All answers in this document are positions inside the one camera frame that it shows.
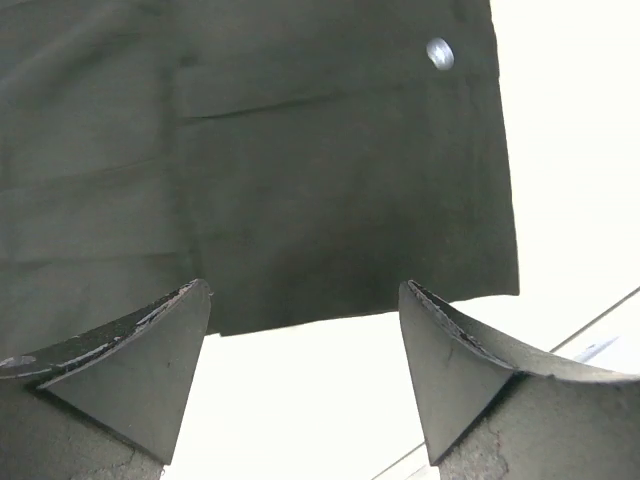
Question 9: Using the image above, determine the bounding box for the black long sleeve shirt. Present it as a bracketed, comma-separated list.
[1, 1, 519, 356]

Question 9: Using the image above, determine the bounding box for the aluminium front rail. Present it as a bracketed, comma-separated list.
[372, 287, 640, 480]

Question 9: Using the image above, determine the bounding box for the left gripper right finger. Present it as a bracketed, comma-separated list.
[398, 279, 640, 480]

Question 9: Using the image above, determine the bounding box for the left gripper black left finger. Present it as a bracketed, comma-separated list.
[1, 279, 211, 480]

